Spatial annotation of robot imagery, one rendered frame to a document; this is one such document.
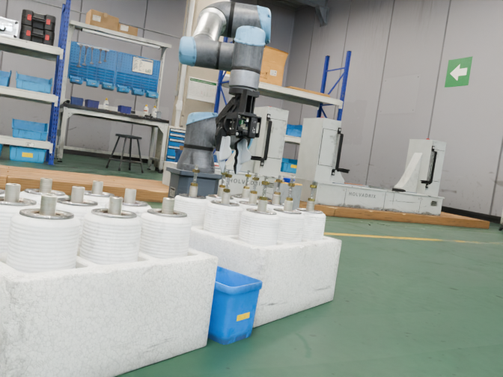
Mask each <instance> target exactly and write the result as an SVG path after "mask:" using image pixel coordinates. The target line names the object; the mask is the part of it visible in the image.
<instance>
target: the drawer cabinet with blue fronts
mask: <svg viewBox="0 0 503 377"><path fill-rule="evenodd" d="M162 134H163V132H162V131H161V129H160V128H158V135H157V141H156V152H155V158H158V159H159V157H160V151H161V145H162ZM185 134H186V129H185V128H180V127H176V126H168V132H167V138H166V145H165V156H164V161H167V162H174V161H175V150H179V149H180V146H184V140H185ZM153 166H154V167H155V171H158V172H159V162H158V161H154V165H153Z"/></svg>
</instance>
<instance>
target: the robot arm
mask: <svg viewBox="0 0 503 377"><path fill-rule="evenodd" d="M197 25H198V26H197V28H196V29H195V33H194V34H193V36H190V37H185V36H184V37H182V38H181V40H180V46H179V62H180V63H181V64H185V65H189V66H190V67H203V68H208V69H214V70H222V71H228V72H231V74H230V81H229V87H230V88H229V94H230V100H229V102H228V104H227V105H226V106H225V107H224V108H223V109H222V111H221V112H220V113H219V115H218V114H217V113H213V112H193V113H191V114H189V116H188V118H187V123H186V134H185V140H184V146H183V152H182V153H181V155H180V158H179V160H178V162H177V169H180V170H185V171H192V169H195V165H198V170H200V173H207V174H214V173H215V169H216V168H215V163H214V159H213V148H214V147H216V155H217V159H218V163H219V167H220V170H221V172H222V173H224V171H225V160H226V159H229V158H230V157H231V152H232V150H236V154H235V157H234V160H235V162H234V173H235V174H238V173H239V171H240V169H241V167H242V166H243V163H244V162H248V161H249V160H250V159H251V153H250V152H249V151H248V149H249V148H250V146H251V145H252V141H253V138H259V137H260V126H261V121H262V117H258V116H257V115H256V114H254V105H255V99H256V98H257V97H259V94H260V92H258V91H257V90H258V86H259V83H260V71H261V65H262V60H263V50H264V49H265V45H266V44H268V43H270V32H271V12H270V10H269V8H267V7H261V6H259V5H257V6H256V5H251V4H242V3H237V2H232V1H219V2H216V3H213V4H210V5H208V6H206V7H205V8H204V9H203V10H202V11H201V12H200V13H199V15H198V20H197ZM220 36H223V37H230V38H233V42H232V43H226V42H222V41H219V38H220ZM257 123H260V124H259V130H258V133H256V129H257ZM231 149H232V150H231Z"/></svg>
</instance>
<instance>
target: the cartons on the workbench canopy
mask: <svg viewBox="0 0 503 377"><path fill-rule="evenodd" d="M85 24H89V25H94V26H97V27H101V28H106V29H109V30H113V31H118V32H121V33H125V34H130V35H133V36H137V35H138V28H135V27H132V26H130V25H123V24H120V23H119V18H117V17H114V16H110V15H108V14H107V13H101V12H99V11H96V10H92V9H91V10H89V11H88V12H87V13H86V20H85Z"/></svg>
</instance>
